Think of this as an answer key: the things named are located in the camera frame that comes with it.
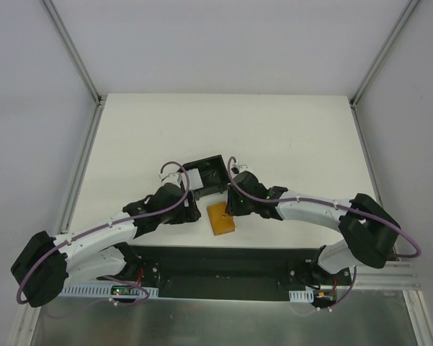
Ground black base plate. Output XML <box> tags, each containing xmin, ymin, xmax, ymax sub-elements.
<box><xmin>116</xmin><ymin>243</ymin><xmax>352</xmax><ymax>301</ymax></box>

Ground aluminium frame rail right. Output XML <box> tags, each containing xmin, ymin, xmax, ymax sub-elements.
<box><xmin>347</xmin><ymin>0</ymin><xmax>424</xmax><ymax>253</ymax></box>

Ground white cable duct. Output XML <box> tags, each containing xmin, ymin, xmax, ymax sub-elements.
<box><xmin>288</xmin><ymin>288</ymin><xmax>314</xmax><ymax>303</ymax></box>
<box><xmin>58</xmin><ymin>282</ymin><xmax>159</xmax><ymax>299</ymax></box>

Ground aluminium front cross rail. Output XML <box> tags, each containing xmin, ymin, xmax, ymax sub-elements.
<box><xmin>30</xmin><ymin>252</ymin><xmax>422</xmax><ymax>293</ymax></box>

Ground white cable duct left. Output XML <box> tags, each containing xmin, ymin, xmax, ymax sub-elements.
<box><xmin>58</xmin><ymin>282</ymin><xmax>159</xmax><ymax>299</ymax></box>

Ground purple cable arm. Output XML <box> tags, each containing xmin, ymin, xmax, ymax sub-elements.
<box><xmin>226</xmin><ymin>155</ymin><xmax>422</xmax><ymax>314</ymax></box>
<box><xmin>17</xmin><ymin>161</ymin><xmax>192</xmax><ymax>320</ymax></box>

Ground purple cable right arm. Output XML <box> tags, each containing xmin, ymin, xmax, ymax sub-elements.
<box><xmin>226</xmin><ymin>155</ymin><xmax>422</xmax><ymax>314</ymax></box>

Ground white cards in box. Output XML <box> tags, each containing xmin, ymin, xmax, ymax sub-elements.
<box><xmin>187</xmin><ymin>169</ymin><xmax>204</xmax><ymax>190</ymax></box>

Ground white cable duct right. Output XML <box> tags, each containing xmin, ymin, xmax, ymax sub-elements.
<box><xmin>288</xmin><ymin>288</ymin><xmax>314</xmax><ymax>303</ymax></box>

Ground black plastic card box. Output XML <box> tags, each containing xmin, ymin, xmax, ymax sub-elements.
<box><xmin>183</xmin><ymin>155</ymin><xmax>229</xmax><ymax>200</ymax></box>

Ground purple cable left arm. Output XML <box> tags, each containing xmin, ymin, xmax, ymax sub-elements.
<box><xmin>17</xmin><ymin>161</ymin><xmax>192</xmax><ymax>320</ymax></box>

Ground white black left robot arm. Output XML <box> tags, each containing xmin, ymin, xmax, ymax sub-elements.
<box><xmin>11</xmin><ymin>182</ymin><xmax>200</xmax><ymax>308</ymax></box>

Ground yellow leather card holder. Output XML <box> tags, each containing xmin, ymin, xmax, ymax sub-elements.
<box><xmin>207</xmin><ymin>202</ymin><xmax>236</xmax><ymax>236</ymax></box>

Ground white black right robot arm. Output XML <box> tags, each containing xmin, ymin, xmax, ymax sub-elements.
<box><xmin>226</xmin><ymin>168</ymin><xmax>398</xmax><ymax>285</ymax></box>

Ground aluminium frame rail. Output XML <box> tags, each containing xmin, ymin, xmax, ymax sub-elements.
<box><xmin>347</xmin><ymin>0</ymin><xmax>424</xmax><ymax>253</ymax></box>
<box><xmin>39</xmin><ymin>0</ymin><xmax>107</xmax><ymax>253</ymax></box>

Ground aluminium frame rail left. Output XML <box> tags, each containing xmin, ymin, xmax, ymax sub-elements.
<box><xmin>39</xmin><ymin>0</ymin><xmax>107</xmax><ymax>253</ymax></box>

